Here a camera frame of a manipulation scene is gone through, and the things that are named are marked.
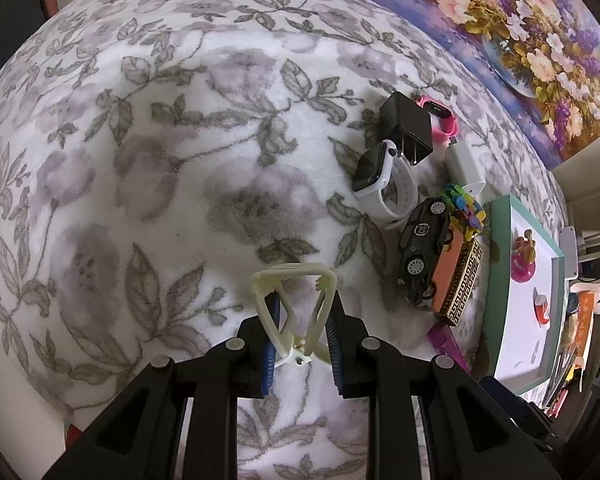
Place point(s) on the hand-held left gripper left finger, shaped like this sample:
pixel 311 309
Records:
pixel 269 360

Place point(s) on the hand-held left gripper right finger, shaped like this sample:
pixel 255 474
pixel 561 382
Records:
pixel 336 355

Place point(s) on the cream triangular plastic clip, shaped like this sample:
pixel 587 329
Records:
pixel 292 271

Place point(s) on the pink small bottle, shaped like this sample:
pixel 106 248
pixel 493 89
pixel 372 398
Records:
pixel 447 342

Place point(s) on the orange case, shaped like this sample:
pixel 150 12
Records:
pixel 447 270

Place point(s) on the black toy car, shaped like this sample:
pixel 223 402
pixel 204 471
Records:
pixel 422 240

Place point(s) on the gold patterned box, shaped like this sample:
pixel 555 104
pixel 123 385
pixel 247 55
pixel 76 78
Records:
pixel 462 280

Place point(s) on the teal-edged white tray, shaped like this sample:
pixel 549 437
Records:
pixel 520 330

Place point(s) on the white smartwatch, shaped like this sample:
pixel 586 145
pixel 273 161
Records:
pixel 375 170

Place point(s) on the multicolour plastic toy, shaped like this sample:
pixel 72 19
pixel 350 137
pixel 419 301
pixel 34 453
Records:
pixel 462 207

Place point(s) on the black charger adapter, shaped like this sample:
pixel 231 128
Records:
pixel 405 117

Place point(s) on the pink toy dog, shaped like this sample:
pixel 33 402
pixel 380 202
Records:
pixel 522 265

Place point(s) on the red white tube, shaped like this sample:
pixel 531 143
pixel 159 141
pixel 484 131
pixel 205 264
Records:
pixel 541 310

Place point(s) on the floral grey white blanket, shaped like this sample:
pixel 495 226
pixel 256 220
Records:
pixel 180 160

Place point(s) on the white charger adapter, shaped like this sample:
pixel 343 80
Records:
pixel 462 162

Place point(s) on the orange book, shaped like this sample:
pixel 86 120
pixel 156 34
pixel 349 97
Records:
pixel 585 325

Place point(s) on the pink kids watch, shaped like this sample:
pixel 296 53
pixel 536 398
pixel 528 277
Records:
pixel 442 127

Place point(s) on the white rectangular device box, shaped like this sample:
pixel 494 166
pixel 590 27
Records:
pixel 569 252

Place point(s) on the white plastic chair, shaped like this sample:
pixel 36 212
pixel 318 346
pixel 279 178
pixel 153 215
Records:
pixel 597 292

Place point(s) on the flower painting poster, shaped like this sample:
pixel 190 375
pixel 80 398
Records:
pixel 530 35

